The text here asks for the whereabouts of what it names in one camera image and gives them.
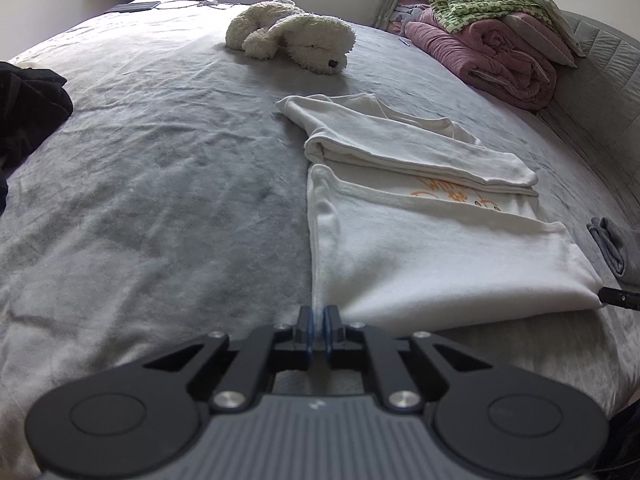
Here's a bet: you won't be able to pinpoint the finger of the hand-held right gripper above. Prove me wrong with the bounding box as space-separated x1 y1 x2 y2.
597 286 640 311

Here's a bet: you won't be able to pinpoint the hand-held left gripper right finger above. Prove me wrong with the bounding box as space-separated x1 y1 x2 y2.
322 305 493 413

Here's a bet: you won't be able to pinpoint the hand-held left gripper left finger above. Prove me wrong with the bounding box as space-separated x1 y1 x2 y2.
142 305 317 413

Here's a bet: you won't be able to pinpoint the white t-shirt with orange print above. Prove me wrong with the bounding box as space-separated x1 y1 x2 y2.
275 92 603 333

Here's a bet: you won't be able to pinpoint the pile of mixed clothes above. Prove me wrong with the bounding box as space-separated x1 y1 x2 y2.
392 4 426 36

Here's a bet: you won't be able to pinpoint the black clothes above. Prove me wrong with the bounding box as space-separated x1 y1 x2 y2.
0 61 75 211

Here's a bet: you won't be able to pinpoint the grey garment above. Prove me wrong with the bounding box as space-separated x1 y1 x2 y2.
586 216 640 281

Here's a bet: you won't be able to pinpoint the grey quilted headboard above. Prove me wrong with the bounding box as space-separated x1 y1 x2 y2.
537 10 640 221

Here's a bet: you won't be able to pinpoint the bed with grey sheet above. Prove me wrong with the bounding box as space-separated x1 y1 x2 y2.
0 0 640 480

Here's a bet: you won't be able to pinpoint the pink and grey pillow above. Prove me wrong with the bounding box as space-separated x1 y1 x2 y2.
500 10 577 68

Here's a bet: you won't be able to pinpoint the folded pink quilt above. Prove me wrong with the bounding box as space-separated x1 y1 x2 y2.
402 7 558 111

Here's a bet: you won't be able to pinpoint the pale grey pillow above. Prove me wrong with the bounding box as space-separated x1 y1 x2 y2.
462 0 586 58

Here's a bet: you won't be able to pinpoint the white plush dog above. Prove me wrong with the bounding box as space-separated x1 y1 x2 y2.
225 0 357 76

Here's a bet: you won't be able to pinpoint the green patterned blanket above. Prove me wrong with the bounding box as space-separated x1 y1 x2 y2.
424 0 551 33

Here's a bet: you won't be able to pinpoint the dark tablet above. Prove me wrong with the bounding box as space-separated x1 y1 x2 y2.
102 0 161 14

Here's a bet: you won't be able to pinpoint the thin cable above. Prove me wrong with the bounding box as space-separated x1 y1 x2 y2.
152 0 236 11

